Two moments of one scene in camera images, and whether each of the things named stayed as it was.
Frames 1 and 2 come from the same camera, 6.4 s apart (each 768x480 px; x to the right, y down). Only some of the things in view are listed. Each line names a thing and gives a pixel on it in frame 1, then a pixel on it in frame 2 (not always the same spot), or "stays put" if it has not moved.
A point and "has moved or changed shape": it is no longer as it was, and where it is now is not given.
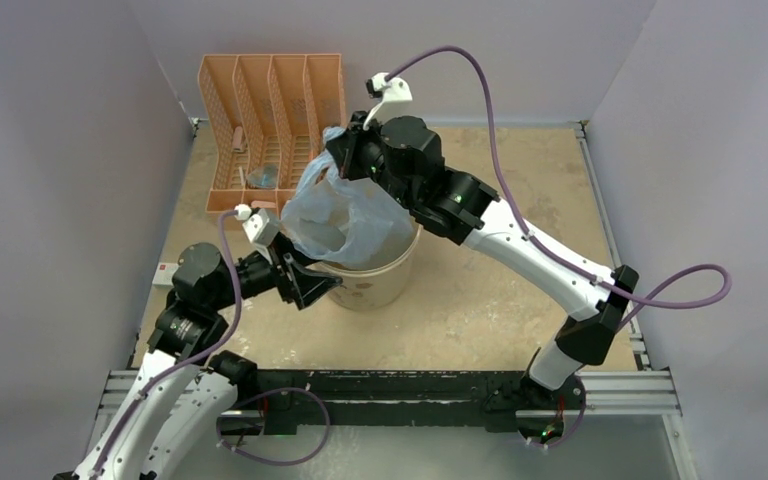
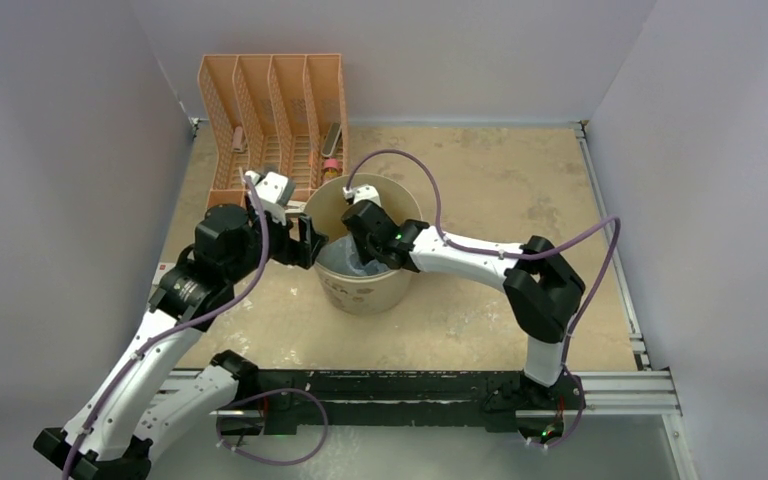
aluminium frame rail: x=646 y=394 stays put
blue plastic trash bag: x=345 y=222 has moved or changed shape
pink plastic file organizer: x=264 y=118 stays put
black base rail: x=420 y=400 stays put
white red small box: x=164 y=274 stays put
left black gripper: x=303 y=284 -> x=297 y=252
